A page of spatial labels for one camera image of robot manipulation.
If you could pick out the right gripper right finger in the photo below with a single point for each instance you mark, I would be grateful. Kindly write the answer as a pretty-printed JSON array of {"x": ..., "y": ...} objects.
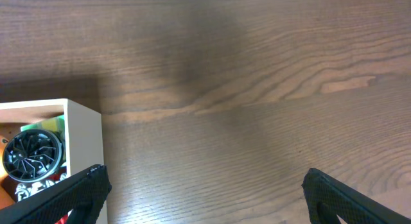
[{"x": 331, "y": 201}]

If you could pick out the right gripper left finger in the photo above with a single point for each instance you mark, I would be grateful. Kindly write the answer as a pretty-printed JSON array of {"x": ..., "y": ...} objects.
[{"x": 80, "y": 196}]

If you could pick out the black round wheel toy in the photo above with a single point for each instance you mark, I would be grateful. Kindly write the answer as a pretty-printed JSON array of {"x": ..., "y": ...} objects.
[{"x": 33, "y": 155}]

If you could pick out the multicoloured puzzle cube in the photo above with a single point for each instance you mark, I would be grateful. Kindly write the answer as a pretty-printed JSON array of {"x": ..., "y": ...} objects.
[{"x": 55, "y": 125}]

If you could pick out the orange dinosaur toy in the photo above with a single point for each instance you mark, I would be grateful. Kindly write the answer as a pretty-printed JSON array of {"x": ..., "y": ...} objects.
[{"x": 7, "y": 186}]

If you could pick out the white cardboard box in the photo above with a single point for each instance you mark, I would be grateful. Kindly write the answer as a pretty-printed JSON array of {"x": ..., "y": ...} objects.
[{"x": 83, "y": 133}]

